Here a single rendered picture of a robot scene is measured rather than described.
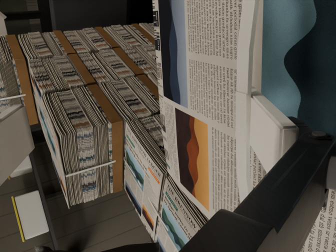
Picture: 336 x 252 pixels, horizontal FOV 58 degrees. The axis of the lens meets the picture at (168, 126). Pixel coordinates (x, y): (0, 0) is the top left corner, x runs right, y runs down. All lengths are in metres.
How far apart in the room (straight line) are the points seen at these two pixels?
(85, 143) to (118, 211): 2.93
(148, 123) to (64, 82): 0.43
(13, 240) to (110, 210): 1.09
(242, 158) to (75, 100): 1.08
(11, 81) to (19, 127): 1.41
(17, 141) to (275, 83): 0.16
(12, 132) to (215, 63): 0.15
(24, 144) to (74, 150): 0.92
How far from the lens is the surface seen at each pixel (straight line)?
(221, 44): 0.23
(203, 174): 0.30
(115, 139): 1.14
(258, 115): 0.16
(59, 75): 1.41
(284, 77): 0.19
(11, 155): 0.18
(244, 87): 0.17
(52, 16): 2.23
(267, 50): 0.20
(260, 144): 0.16
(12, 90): 1.63
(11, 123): 0.19
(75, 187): 1.25
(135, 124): 1.10
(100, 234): 3.95
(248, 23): 0.17
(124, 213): 4.01
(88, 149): 1.14
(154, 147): 1.01
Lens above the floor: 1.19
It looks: 26 degrees down
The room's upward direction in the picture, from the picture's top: 105 degrees counter-clockwise
